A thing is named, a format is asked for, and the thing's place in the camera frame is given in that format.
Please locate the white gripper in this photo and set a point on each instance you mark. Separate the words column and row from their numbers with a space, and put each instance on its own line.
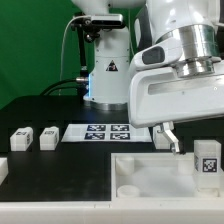
column 159, row 96

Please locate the white square tabletop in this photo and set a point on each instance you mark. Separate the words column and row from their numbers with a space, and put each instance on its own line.
column 157, row 176

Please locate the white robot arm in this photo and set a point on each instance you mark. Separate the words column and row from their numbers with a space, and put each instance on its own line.
column 146, row 23

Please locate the white front fence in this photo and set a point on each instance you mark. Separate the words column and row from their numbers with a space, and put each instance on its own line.
column 122, row 212

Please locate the white sheet with tags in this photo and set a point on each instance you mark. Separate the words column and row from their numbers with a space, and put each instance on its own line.
column 105, row 132

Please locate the white left fence piece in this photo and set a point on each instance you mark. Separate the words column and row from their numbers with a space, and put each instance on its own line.
column 3, row 169

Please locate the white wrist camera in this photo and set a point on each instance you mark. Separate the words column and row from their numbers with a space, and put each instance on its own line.
column 162, row 54

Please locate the black camera on stand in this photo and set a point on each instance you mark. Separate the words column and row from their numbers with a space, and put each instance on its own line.
column 93, row 24

